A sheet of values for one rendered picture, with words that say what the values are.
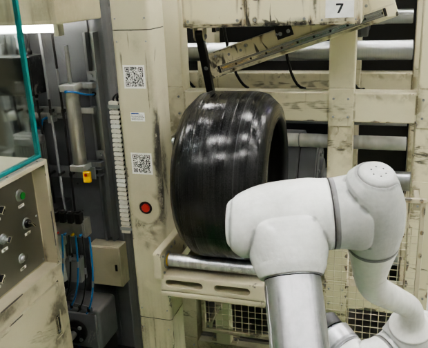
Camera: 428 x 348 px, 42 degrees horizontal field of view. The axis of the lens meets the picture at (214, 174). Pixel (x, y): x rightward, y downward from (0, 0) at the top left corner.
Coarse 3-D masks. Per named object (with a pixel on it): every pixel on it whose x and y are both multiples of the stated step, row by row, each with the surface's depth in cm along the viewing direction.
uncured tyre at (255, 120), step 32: (224, 96) 176; (256, 96) 175; (192, 128) 168; (224, 128) 165; (256, 128) 164; (192, 160) 164; (224, 160) 161; (256, 160) 162; (288, 160) 202; (192, 192) 164; (224, 192) 162; (192, 224) 169; (224, 224) 165; (224, 256) 180
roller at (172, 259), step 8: (168, 256) 189; (176, 256) 188; (184, 256) 188; (192, 256) 187; (200, 256) 187; (168, 264) 189; (176, 264) 188; (184, 264) 187; (192, 264) 186; (200, 264) 185; (208, 264) 184; (216, 264) 184; (224, 264) 183; (232, 264) 182; (240, 264) 182; (248, 264) 181; (232, 272) 183; (240, 272) 182; (248, 272) 181
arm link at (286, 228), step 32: (256, 192) 100; (288, 192) 98; (320, 192) 98; (256, 224) 97; (288, 224) 96; (320, 224) 96; (256, 256) 98; (288, 256) 94; (320, 256) 96; (288, 288) 94; (320, 288) 96; (288, 320) 93; (320, 320) 93
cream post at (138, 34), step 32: (128, 0) 171; (160, 0) 180; (128, 32) 175; (160, 32) 181; (128, 64) 178; (160, 64) 183; (128, 96) 182; (160, 96) 184; (128, 128) 185; (160, 128) 186; (128, 160) 189; (160, 160) 187; (128, 192) 193; (160, 192) 190; (160, 224) 194; (160, 288) 202; (160, 320) 207
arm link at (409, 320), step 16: (352, 256) 107; (368, 272) 108; (384, 272) 108; (368, 288) 112; (384, 288) 114; (400, 288) 124; (384, 304) 119; (400, 304) 122; (416, 304) 128; (400, 320) 135; (416, 320) 132; (384, 336) 139; (400, 336) 136; (416, 336) 134
